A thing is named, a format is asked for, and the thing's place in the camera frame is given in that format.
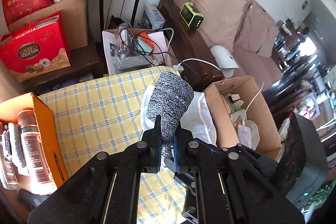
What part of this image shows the glass jar left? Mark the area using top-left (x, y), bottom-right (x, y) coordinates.
top-left (1, 123), bottom-right (18, 190)

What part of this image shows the red ferrero gift bag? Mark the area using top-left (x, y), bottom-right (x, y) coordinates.
top-left (1, 11), bottom-right (71, 83)

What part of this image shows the snickers bar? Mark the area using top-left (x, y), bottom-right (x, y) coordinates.
top-left (1, 125), bottom-right (12, 161)

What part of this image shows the large brown cardboard box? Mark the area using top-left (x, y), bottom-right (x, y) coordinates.
top-left (8, 0), bottom-right (88, 51)

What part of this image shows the grey rolled sock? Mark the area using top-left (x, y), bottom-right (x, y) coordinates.
top-left (8, 123), bottom-right (30, 176)

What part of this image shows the white rounded device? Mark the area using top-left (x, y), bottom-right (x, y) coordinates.
top-left (210, 46), bottom-right (239, 79)

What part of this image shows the box of cables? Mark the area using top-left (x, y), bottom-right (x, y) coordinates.
top-left (102, 23), bottom-right (174, 76)

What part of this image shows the glass jar right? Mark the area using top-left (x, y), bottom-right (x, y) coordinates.
top-left (18, 109), bottom-right (53, 184)

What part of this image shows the beige sofa cushion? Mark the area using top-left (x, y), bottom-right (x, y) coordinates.
top-left (234, 0), bottom-right (278, 58)
top-left (173, 0), bottom-right (247, 52)

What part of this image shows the green yellow portable device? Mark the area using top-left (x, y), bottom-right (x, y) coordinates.
top-left (179, 2), bottom-right (204, 30)

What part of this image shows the open brown cardboard box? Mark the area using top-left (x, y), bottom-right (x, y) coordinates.
top-left (203, 75), bottom-right (283, 159)

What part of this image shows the glass jar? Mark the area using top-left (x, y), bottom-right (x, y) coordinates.
top-left (18, 109), bottom-right (53, 184)
top-left (1, 123), bottom-right (18, 190)

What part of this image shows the grey knit headband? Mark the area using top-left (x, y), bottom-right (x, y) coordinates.
top-left (146, 72), bottom-right (194, 157)

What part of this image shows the orange cardboard box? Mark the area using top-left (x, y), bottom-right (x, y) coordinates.
top-left (0, 91), bottom-right (70, 222)

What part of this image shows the black box device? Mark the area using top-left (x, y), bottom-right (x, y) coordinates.
top-left (273, 113), bottom-right (328, 209)

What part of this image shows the white charging cable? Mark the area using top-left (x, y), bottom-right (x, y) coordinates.
top-left (172, 57), bottom-right (224, 74)

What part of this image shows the white mesh garment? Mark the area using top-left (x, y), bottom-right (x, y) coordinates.
top-left (140, 85), bottom-right (217, 146)

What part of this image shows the small white blue box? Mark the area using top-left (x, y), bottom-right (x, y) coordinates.
top-left (139, 3), bottom-right (165, 30)

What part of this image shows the yellow plaid cloth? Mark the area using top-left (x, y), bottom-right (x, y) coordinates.
top-left (39, 67), bottom-right (186, 223)

